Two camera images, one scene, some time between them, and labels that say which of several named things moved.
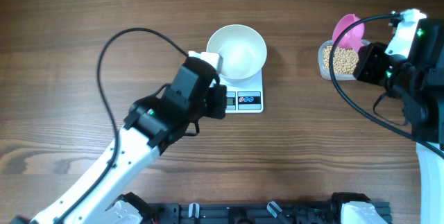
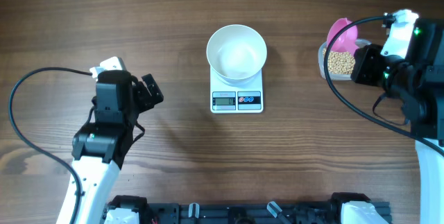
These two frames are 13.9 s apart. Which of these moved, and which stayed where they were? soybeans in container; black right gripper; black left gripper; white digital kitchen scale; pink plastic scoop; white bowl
Moved: black left gripper; pink plastic scoop
Stayed: soybeans in container; white digital kitchen scale; black right gripper; white bowl
